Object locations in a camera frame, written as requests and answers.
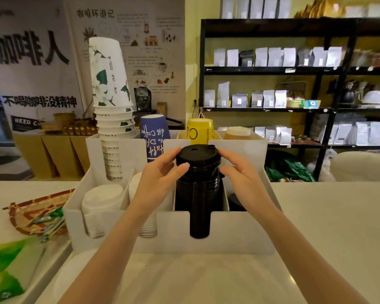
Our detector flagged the person's left hand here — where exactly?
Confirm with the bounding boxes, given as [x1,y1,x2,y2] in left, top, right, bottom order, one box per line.
[129,147,190,219]

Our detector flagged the person's right hand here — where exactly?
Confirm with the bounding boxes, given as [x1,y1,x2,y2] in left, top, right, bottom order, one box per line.
[217,149,273,221]

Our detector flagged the black plastic cup lid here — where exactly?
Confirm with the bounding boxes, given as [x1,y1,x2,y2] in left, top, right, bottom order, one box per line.
[176,144,222,174]

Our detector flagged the person's left forearm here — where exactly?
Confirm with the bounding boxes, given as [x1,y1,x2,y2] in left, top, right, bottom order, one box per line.
[58,208,146,304]

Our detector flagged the person's right forearm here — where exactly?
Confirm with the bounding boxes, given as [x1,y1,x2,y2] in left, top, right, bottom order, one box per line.
[256,207,370,304]

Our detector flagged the stack of black lids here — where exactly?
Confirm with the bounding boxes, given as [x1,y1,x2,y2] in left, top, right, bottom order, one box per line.
[175,168,225,240]

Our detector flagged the brown kraft paper cup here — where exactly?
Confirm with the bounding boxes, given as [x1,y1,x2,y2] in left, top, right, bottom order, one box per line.
[224,126,252,140]

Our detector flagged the yellow paper cup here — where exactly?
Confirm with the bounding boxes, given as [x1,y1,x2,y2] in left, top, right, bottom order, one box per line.
[186,118,215,145]

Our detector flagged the blue paper cup with lettering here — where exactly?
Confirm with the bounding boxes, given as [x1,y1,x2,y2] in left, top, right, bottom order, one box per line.
[140,114,171,163]

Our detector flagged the white cup and lid organizer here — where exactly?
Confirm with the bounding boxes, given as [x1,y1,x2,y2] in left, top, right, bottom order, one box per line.
[63,130,281,255]

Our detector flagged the row of small white pouches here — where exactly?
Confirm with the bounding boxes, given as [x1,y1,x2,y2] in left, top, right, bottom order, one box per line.
[218,125,293,146]

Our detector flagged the green plastic bag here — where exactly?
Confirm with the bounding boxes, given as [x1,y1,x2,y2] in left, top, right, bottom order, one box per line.
[265,150,316,183]

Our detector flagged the row of pale labelled pouches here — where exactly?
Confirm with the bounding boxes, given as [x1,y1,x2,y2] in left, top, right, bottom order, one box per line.
[204,81,288,109]

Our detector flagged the black coffee pouch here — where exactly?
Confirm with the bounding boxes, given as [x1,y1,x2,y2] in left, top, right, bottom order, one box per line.
[134,87,152,112]

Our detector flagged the row of small gold packets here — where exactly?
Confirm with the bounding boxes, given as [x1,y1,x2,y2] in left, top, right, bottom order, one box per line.
[61,119,98,136]

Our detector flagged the stack of leaf-print paper cups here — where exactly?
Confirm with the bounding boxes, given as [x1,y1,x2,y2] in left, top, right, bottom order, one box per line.
[88,37,139,181]

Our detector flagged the row of white and grey pouches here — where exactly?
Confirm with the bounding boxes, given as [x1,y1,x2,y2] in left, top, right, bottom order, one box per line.
[213,46,343,68]

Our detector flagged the green sachets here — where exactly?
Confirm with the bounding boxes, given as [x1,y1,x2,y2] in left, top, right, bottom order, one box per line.
[31,206,66,243]

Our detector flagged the group of large white pouches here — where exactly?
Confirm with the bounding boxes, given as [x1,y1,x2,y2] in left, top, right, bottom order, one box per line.
[310,113,380,146]

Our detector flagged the woven bamboo tray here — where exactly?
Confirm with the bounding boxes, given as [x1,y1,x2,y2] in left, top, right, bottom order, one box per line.
[2,189,75,237]

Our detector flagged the white coffee bag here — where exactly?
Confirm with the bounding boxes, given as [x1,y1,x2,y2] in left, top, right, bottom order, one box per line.
[236,0,250,19]
[263,0,279,19]
[250,0,264,19]
[278,0,293,19]
[221,0,235,19]

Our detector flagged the black metal shelving unit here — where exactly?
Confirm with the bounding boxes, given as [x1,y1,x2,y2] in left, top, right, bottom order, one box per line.
[198,18,380,181]

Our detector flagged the white poster with black lettering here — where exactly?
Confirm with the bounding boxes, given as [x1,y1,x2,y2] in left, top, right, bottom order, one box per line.
[0,0,85,133]

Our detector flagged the row of gold pouches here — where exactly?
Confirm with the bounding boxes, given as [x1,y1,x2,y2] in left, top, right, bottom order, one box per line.
[294,0,344,19]

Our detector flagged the green and white leaflet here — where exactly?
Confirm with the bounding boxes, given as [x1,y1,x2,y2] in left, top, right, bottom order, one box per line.
[0,236,46,304]

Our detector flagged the illustrated white wall poster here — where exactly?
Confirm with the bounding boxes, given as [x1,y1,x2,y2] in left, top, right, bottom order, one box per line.
[63,0,186,122]

